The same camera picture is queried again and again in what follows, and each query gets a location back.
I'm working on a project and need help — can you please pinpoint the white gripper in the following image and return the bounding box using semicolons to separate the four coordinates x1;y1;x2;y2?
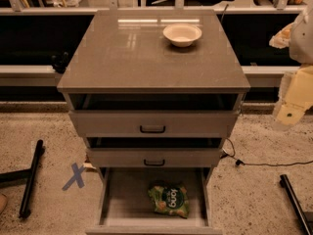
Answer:
272;71;313;131

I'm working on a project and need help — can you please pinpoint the green rice chip bag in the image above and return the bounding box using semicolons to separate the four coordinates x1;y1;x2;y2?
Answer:
148;184;190;218

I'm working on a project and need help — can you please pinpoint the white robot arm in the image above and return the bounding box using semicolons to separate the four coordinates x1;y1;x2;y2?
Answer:
270;5;313;130

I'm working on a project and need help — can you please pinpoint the top grey drawer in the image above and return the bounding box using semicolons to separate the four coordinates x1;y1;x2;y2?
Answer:
69;94;239;137

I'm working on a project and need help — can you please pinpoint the grey drawer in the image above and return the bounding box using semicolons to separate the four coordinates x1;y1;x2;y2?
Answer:
86;167;223;235
87;137;223;167
69;94;239;137

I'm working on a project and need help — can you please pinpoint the grey drawer cabinet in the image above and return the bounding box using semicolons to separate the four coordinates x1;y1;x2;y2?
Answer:
57;9;251;235

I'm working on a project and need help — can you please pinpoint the bottom grey drawer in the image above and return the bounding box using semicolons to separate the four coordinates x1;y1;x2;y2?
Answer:
86;167;223;235

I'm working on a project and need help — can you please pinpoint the middle grey drawer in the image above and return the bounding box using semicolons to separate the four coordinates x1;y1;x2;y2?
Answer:
87;137;223;167

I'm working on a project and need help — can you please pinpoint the black stand leg right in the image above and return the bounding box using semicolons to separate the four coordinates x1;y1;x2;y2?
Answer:
280;174;313;235

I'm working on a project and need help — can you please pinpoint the black stand leg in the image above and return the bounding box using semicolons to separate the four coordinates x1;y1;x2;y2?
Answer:
0;140;45;219
280;174;313;235

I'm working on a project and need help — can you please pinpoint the white paper bowl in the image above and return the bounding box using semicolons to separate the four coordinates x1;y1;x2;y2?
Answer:
163;23;202;48

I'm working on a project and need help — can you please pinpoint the blue tape cross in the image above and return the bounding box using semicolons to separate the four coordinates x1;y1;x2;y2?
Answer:
62;163;85;191

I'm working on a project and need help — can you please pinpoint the black stand leg left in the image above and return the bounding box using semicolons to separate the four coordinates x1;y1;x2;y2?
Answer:
0;140;45;219

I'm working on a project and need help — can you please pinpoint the black floor cable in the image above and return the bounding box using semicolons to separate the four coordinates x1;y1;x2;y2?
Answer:
220;137;313;167

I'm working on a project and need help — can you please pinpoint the black top drawer handle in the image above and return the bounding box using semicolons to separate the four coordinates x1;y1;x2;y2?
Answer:
139;125;166;134

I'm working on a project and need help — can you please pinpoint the black drawer handle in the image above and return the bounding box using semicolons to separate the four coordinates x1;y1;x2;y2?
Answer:
143;159;165;167
139;125;166;134

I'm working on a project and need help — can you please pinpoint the black middle drawer handle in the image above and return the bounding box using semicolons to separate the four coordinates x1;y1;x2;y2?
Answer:
143;159;165;167

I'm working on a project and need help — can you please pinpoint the black clamp on rail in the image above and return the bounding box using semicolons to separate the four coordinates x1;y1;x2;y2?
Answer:
51;52;69;73

